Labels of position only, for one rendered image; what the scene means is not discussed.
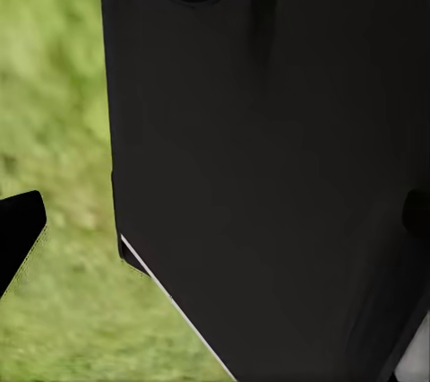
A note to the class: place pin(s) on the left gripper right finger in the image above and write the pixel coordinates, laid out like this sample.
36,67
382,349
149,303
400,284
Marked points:
416,218

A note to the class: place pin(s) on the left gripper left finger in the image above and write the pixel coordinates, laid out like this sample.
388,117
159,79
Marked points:
22,218

